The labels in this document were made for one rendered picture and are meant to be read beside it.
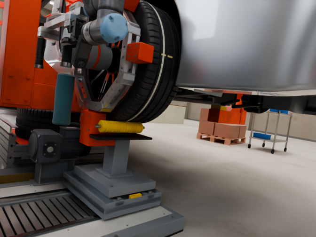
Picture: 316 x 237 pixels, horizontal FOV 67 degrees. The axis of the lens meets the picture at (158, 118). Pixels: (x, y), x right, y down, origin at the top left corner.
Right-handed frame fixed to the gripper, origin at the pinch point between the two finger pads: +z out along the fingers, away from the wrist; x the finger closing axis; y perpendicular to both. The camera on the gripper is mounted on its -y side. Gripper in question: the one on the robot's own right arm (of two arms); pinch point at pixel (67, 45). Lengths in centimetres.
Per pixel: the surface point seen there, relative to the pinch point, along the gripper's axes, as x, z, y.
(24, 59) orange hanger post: 0, 63, -2
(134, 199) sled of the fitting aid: -39, -5, -67
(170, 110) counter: -579, 495, -37
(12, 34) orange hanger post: 7, 63, 10
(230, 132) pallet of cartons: -408, 154, -58
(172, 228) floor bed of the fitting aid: -54, -20, -79
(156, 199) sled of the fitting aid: -55, -5, -70
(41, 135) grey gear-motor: -7, 42, -44
